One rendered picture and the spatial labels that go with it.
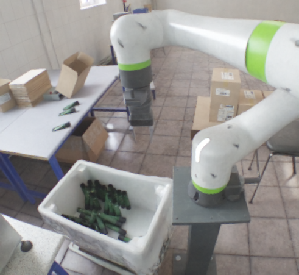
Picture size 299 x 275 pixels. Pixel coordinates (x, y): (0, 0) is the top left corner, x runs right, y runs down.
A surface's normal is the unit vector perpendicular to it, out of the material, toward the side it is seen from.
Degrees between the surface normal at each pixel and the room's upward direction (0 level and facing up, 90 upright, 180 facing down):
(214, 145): 16
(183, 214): 0
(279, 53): 72
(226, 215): 0
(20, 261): 0
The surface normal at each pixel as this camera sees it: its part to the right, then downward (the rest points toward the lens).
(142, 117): -0.10, 0.52
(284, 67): -0.88, 0.32
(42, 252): -0.10, -0.82
